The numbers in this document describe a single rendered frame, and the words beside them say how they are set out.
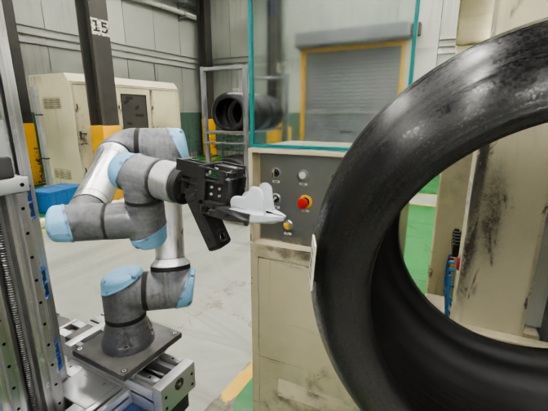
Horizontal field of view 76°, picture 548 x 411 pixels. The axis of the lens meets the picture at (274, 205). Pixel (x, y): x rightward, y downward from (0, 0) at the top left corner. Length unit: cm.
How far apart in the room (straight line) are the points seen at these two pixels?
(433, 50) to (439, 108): 954
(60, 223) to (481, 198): 82
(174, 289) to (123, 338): 21
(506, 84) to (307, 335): 123
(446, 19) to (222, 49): 642
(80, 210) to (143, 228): 12
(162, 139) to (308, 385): 111
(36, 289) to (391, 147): 89
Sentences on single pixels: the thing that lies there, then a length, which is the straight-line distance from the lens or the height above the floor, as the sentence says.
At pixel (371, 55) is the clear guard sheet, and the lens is 121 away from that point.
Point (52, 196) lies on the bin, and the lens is 585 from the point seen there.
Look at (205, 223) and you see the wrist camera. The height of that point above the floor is 120.
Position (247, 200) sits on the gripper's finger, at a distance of 57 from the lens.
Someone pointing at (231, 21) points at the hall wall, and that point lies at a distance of 1227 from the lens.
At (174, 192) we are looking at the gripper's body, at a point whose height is 126.
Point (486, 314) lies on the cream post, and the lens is 90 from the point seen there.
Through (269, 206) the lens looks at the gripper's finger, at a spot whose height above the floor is 124.
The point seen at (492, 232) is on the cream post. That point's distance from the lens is 83.
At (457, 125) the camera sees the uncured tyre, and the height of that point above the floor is 138.
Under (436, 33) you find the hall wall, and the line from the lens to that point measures 997.
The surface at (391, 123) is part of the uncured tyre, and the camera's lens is 41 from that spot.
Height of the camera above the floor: 139
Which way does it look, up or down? 15 degrees down
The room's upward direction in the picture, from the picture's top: straight up
